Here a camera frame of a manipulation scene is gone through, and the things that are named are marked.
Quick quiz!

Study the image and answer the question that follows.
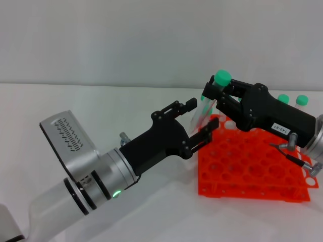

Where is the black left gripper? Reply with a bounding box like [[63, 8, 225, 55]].
[[119, 97, 220, 177]]

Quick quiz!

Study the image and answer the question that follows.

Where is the metal right wrist plug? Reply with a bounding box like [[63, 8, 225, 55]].
[[287, 133, 299, 152]]

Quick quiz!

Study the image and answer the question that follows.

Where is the orange plastic test tube rack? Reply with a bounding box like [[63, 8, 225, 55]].
[[196, 113, 319, 203]]

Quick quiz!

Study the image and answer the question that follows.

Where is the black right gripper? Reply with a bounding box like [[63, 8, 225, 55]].
[[203, 78, 317, 148]]

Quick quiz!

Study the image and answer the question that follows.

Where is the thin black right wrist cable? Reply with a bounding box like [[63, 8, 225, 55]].
[[269, 142, 323, 176]]

